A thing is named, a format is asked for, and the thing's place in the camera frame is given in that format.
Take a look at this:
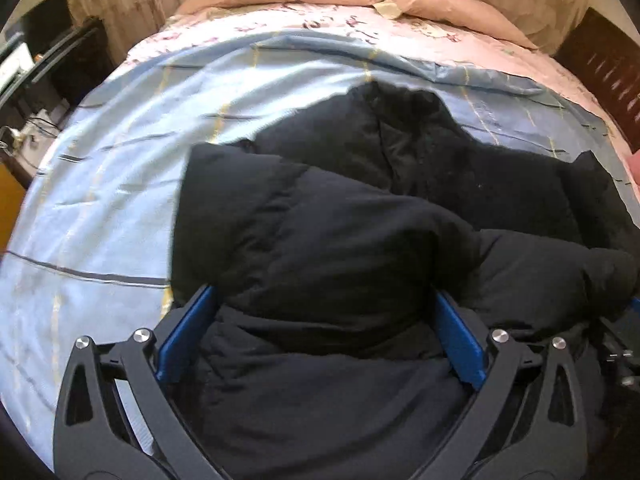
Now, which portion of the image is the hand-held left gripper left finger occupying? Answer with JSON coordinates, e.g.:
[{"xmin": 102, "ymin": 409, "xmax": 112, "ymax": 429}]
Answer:
[{"xmin": 52, "ymin": 284, "xmax": 226, "ymax": 480}]

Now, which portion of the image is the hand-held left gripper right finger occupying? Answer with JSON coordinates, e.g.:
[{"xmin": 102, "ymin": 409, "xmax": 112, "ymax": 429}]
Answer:
[{"xmin": 432, "ymin": 290, "xmax": 588, "ymax": 480}]

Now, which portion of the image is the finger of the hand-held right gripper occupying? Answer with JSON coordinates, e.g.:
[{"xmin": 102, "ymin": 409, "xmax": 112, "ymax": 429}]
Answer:
[{"xmin": 600, "ymin": 296, "xmax": 640, "ymax": 391}]

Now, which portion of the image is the black puffer jacket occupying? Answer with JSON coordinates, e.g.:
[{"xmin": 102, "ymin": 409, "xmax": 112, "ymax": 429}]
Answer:
[{"xmin": 167, "ymin": 80, "xmax": 640, "ymax": 480}]

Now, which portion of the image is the blue plaid sheet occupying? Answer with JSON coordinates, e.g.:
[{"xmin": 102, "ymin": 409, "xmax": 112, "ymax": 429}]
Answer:
[{"xmin": 0, "ymin": 27, "xmax": 631, "ymax": 466}]

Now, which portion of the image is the wooden cabinet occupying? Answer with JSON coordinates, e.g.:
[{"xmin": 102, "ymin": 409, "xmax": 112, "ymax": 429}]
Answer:
[{"xmin": 0, "ymin": 155, "xmax": 27, "ymax": 251}]

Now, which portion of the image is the dark computer desk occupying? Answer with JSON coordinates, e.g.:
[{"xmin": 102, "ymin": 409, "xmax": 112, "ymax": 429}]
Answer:
[{"xmin": 0, "ymin": 17, "xmax": 116, "ymax": 126}]

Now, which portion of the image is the dark wooden headboard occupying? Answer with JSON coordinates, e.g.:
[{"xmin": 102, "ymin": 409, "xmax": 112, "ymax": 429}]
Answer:
[{"xmin": 555, "ymin": 7, "xmax": 640, "ymax": 151}]

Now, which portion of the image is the pink cartoon print bedsheet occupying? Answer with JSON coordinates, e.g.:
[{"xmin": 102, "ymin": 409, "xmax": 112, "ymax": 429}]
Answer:
[{"xmin": 120, "ymin": 2, "xmax": 640, "ymax": 161}]

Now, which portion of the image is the white printer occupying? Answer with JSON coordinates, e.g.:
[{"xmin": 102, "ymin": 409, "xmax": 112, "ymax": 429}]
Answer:
[{"xmin": 0, "ymin": 35, "xmax": 36, "ymax": 91}]

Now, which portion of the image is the black computer monitor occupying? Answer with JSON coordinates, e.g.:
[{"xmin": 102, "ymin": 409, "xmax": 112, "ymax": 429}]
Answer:
[{"xmin": 20, "ymin": 0, "xmax": 76, "ymax": 56}]

